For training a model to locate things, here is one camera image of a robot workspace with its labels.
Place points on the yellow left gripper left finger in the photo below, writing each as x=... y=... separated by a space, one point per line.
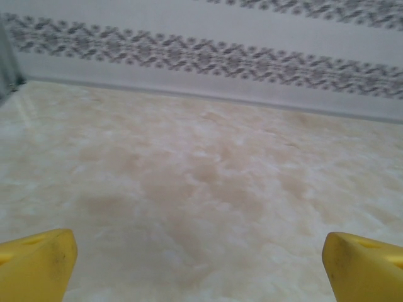
x=31 y=270

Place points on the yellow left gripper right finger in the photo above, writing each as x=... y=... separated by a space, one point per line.
x=368 y=273

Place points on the aluminium corner post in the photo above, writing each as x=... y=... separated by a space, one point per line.
x=6 y=63

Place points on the grey wall base strip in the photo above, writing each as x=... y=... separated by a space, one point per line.
x=220 y=98

